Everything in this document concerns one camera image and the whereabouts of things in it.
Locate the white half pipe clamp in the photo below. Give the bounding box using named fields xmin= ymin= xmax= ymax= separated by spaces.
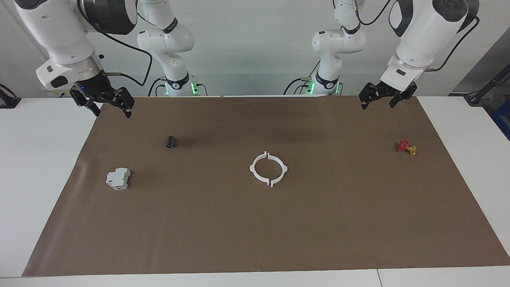
xmin=268 ymin=151 xmax=288 ymax=188
xmin=249 ymin=151 xmax=270 ymax=186

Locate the white circuit breaker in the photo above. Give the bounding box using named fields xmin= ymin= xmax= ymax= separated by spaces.
xmin=106 ymin=167 xmax=131 ymax=191

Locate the black clamp stand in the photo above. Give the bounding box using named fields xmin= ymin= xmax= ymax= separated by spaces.
xmin=0 ymin=84 xmax=21 ymax=109

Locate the black tripod stand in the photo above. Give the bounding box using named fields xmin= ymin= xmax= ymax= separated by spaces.
xmin=464 ymin=64 xmax=510 ymax=106

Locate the blue crate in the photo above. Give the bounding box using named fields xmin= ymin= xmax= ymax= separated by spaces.
xmin=490 ymin=108 xmax=510 ymax=141

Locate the brown paper mat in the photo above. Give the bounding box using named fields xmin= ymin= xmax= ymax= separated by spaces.
xmin=22 ymin=95 xmax=510 ymax=277

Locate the black base cable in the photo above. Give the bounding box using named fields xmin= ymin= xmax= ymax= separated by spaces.
xmin=283 ymin=60 xmax=322 ymax=96
xmin=147 ymin=78 xmax=166 ymax=97

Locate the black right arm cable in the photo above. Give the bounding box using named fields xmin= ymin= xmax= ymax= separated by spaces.
xmin=78 ymin=0 xmax=154 ymax=86

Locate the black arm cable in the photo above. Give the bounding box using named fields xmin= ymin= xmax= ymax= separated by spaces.
xmin=353 ymin=0 xmax=481 ymax=72
xmin=78 ymin=0 xmax=154 ymax=86

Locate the red handle brass valve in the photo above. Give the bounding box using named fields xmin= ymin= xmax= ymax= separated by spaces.
xmin=396 ymin=140 xmax=417 ymax=156

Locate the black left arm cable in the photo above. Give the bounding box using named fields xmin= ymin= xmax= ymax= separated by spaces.
xmin=353 ymin=0 xmax=481 ymax=72

